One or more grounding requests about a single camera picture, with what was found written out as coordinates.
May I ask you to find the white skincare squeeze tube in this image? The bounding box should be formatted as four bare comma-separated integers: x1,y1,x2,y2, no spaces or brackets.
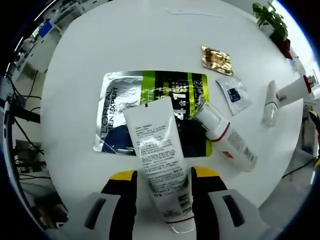
123,96,197,234

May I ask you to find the small blue-white sachet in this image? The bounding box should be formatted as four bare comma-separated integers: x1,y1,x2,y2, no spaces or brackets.
214,74,253,117

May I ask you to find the white office counter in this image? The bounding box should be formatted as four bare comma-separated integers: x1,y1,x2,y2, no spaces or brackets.
17,9,66,73

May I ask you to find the white bottle with red band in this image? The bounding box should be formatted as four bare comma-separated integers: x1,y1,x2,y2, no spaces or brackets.
195,101,259,174

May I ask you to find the black cable bundle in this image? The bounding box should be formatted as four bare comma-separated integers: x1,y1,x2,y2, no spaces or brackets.
4,74,53,181

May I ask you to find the white skincare bottle red collar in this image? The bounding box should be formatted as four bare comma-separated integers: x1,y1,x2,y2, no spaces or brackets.
275,74,320,109

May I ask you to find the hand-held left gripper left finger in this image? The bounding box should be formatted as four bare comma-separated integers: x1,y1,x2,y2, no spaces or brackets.
74,169,138,240

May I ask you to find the blue box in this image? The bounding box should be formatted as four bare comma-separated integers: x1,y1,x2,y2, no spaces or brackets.
36,20,55,39

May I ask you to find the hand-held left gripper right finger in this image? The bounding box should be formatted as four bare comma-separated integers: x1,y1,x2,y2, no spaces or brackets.
190,165,262,240

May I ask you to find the gold skincare sachet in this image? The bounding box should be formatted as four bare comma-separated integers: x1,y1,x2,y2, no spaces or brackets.
200,44,235,76

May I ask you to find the silver green skincare mask sachet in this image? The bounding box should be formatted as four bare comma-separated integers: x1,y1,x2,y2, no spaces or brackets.
93,70,214,158

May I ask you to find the green potted plant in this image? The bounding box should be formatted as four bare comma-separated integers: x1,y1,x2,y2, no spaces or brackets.
251,1,289,41

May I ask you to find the red plant pot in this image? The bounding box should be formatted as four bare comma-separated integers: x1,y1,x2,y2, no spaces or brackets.
277,37,294,60

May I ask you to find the small skincare bottle clear cap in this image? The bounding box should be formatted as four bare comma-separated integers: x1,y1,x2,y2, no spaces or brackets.
260,79,280,126

